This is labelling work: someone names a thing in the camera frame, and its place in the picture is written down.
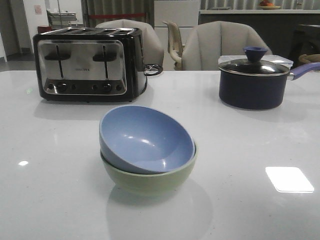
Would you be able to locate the beige armchair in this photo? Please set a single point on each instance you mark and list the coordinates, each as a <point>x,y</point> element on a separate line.
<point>153,50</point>
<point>207,42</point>

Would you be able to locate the metal cart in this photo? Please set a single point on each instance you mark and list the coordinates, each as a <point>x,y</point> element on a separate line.
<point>62,19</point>

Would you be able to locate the beige armchair left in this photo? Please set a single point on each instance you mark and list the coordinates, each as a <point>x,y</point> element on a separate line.
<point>153,50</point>

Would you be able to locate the cream plastic chair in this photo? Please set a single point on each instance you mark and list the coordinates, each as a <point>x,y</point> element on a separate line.
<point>175,47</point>

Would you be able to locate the black and silver toaster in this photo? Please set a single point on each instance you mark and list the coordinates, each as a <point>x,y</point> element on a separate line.
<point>90,64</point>

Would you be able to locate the dark blue saucepan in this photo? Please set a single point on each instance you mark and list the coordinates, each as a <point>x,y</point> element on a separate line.
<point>258,92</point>

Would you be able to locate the glass pot lid blue knob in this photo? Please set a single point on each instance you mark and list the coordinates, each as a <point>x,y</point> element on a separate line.
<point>253,65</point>

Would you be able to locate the blue bowl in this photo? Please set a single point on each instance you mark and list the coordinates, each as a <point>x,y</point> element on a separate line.
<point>142,140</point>

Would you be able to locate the green bowl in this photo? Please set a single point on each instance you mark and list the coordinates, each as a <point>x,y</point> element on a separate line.
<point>150,184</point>

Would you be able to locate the white cabinet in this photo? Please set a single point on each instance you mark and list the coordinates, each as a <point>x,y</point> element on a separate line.
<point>185,13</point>

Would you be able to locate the fruit plate on counter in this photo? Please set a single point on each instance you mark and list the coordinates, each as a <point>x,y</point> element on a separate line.
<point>267,5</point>

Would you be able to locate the beige armchair right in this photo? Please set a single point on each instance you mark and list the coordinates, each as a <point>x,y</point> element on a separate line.
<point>207,42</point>

